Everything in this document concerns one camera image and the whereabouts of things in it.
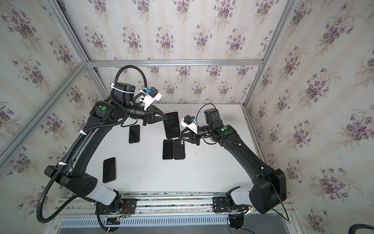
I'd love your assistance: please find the black phone case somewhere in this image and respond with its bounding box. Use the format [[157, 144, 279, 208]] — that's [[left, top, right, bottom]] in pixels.
[[173, 139, 186, 160]]

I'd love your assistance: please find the black phone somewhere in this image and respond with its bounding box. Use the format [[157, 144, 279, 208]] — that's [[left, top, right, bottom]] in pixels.
[[129, 125, 140, 144]]

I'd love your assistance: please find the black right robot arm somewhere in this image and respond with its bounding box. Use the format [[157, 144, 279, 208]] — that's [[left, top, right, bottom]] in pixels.
[[179, 108, 287, 214]]

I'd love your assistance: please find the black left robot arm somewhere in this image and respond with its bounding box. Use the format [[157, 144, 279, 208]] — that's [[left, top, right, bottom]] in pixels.
[[36, 65, 168, 223]]

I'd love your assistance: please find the white ventilated strip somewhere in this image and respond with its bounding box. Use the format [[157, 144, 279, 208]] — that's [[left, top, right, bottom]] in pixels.
[[59, 214, 228, 229]]

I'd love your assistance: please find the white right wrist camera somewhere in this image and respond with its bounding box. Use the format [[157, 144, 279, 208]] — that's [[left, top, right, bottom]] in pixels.
[[180, 115, 199, 134]]

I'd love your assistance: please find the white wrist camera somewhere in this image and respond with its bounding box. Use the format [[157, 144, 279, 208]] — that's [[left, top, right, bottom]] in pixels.
[[180, 115, 199, 134], [140, 87, 162, 111]]

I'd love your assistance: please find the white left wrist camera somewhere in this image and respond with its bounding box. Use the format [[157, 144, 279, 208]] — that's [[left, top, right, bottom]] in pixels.
[[140, 87, 162, 111]]

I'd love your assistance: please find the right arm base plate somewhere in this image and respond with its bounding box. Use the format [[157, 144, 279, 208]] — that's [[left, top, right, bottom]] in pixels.
[[212, 197, 252, 214]]

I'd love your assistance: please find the aluminium rail front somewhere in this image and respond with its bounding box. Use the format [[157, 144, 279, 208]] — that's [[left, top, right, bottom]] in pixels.
[[60, 192, 228, 217]]

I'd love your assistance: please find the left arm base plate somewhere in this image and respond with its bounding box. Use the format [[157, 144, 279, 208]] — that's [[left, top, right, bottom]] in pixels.
[[95, 199, 138, 215]]

